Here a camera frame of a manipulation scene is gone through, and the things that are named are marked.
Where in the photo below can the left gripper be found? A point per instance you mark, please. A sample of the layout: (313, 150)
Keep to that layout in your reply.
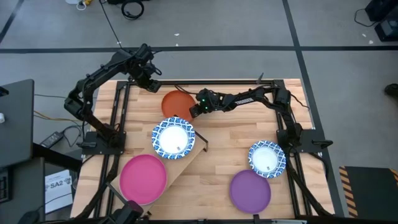
(141, 65)

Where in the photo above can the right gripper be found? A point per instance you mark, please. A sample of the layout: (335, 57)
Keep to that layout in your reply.
(210, 101)

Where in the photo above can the orange plastic plate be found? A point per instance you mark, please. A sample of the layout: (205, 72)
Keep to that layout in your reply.
(177, 104)

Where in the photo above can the blue patterned paper plate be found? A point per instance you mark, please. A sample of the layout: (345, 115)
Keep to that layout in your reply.
(172, 138)
(265, 158)

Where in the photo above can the pink plastic plate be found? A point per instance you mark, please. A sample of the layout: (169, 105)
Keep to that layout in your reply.
(143, 180)

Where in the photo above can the purple plastic plate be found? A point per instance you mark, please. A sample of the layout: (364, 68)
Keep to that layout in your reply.
(250, 191)

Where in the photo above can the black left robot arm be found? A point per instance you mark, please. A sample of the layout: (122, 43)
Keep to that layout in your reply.
(102, 71)

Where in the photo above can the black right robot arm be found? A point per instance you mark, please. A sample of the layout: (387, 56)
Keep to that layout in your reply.
(245, 100)

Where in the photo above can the wooden shelf with black legs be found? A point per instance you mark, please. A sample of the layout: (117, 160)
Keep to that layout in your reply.
(180, 169)

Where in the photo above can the black power adapter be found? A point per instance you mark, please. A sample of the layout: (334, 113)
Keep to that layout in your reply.
(51, 140)

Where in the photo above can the black blurry device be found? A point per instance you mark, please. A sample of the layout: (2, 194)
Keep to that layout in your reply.
(127, 214)

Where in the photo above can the black table clamp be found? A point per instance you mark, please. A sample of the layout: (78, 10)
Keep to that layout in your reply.
(256, 219)

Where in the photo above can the white printed paper sheet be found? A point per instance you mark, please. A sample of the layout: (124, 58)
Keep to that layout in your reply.
(59, 196)

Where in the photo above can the small white object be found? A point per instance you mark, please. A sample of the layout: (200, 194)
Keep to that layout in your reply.
(1, 117)

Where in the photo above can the dark grey side desk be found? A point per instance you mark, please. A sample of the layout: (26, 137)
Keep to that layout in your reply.
(25, 189)

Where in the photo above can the black computer mouse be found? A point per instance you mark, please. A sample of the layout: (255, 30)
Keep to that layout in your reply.
(29, 217)

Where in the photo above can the black yellow striped platform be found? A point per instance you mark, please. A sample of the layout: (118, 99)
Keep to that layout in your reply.
(373, 193)

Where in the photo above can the person's shoe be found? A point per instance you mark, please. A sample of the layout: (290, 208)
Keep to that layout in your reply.
(391, 90)

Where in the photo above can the black equipment box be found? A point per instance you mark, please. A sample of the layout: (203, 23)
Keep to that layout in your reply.
(387, 29)
(381, 9)

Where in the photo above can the black metal table frame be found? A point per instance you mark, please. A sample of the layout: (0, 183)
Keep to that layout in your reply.
(236, 82)

